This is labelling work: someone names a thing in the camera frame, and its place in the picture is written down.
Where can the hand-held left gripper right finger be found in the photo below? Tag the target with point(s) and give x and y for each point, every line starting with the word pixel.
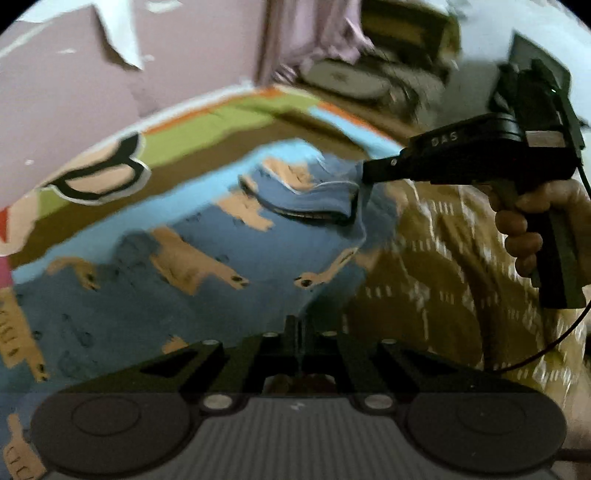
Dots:
pixel 309 341

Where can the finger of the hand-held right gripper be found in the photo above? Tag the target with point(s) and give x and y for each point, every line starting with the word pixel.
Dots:
pixel 381 170

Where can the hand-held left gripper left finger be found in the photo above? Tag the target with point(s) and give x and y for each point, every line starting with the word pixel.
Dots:
pixel 289 339

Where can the blue printed pants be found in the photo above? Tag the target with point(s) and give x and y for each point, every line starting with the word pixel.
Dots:
pixel 138 286

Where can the person's right hand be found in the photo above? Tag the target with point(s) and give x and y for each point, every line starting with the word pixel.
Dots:
pixel 519 230

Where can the grey round object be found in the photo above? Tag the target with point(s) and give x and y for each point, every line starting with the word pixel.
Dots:
pixel 344 79

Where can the olive patterned cloth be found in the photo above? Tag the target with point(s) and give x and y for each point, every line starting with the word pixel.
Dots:
pixel 438 286

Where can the dark furniture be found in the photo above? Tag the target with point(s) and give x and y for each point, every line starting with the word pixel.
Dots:
pixel 411 32

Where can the pink curtain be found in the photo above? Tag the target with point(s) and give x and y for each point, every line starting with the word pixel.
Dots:
pixel 314 32

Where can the colourful cartoon bed sheet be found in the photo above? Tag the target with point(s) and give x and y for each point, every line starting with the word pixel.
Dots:
pixel 184 138

